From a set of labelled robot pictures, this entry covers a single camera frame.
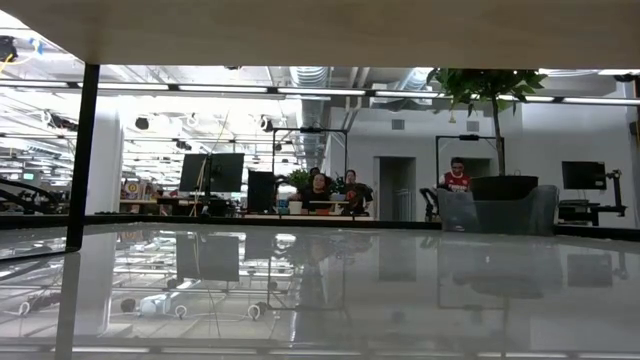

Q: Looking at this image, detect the person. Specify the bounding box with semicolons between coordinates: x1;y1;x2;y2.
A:
343;168;375;215
299;171;335;215
438;156;473;194

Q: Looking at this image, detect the small green potted plant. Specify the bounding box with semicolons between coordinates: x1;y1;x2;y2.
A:
286;168;312;216

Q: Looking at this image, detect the black computer monitor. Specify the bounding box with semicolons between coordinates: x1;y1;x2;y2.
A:
246;170;277;215

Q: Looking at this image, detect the black double monitor back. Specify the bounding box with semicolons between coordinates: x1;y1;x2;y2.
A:
178;152;247;194

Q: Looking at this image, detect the long ceiling light strip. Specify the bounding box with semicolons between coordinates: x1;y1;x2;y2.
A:
0;80;640;106

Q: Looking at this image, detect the white glossy table board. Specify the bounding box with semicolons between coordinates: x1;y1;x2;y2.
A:
0;222;640;360

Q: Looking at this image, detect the grey plastic bin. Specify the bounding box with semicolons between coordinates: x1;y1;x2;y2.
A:
437;184;561;237

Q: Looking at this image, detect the black round plant pot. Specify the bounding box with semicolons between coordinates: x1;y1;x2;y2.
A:
470;174;540;202

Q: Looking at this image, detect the green leafy artificial plant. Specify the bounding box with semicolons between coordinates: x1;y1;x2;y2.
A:
426;67;549;177

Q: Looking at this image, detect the black monitor on desk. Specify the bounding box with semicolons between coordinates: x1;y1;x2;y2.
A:
560;160;608;192

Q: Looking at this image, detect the black overhead mounted device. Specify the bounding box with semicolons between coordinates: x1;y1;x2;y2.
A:
0;35;19;64

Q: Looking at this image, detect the black metal rig frame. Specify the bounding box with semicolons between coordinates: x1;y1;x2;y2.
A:
435;133;506;177
271;126;349;174

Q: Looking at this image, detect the silver ventilation duct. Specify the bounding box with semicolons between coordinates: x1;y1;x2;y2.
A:
288;66;332;172

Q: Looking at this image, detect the black metal table frame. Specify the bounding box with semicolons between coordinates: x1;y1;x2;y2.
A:
0;213;640;242

